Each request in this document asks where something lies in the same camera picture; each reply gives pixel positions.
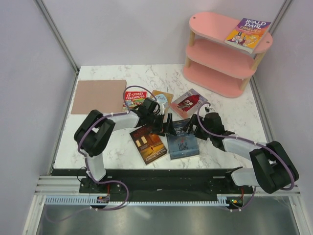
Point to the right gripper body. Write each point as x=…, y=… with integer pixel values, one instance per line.
x=199, y=131

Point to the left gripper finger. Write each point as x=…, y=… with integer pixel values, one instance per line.
x=169, y=124
x=160, y=132

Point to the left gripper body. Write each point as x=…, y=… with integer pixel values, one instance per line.
x=155, y=121

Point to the blue Nineteen Eighty-Four book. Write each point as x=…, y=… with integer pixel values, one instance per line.
x=183, y=145

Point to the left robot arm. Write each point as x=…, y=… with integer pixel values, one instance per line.
x=94, y=133

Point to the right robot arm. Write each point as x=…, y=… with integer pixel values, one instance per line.
x=272, y=169

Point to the brown Edward Tulane book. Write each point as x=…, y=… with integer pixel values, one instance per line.
x=149, y=145

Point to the pink Shakespeare story book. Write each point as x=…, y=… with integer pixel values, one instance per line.
x=187, y=104

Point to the tan Othello book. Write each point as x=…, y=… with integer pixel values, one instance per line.
x=164, y=98

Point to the red Treehouse book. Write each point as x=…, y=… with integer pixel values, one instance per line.
x=133, y=98

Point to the brown cardboard file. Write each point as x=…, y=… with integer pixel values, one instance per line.
x=105, y=96

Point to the pink three-tier shelf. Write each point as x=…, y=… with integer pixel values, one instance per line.
x=215, y=65

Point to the Roald Dahl Charlie book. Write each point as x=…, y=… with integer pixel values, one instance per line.
x=247, y=34

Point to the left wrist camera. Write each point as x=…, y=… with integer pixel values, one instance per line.
x=160, y=109

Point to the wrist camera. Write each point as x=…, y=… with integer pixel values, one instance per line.
x=208, y=107
x=160, y=109

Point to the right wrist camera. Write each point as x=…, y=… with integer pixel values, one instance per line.
x=208, y=107

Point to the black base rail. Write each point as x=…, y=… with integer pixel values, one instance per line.
x=212, y=181

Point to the white slotted cable duct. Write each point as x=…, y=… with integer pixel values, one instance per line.
x=110, y=201

